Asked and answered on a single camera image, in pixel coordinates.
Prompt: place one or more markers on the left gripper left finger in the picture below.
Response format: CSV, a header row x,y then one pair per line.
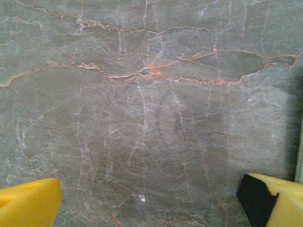
x,y
28,205

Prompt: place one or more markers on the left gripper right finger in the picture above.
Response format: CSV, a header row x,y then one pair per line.
x,y
284,208

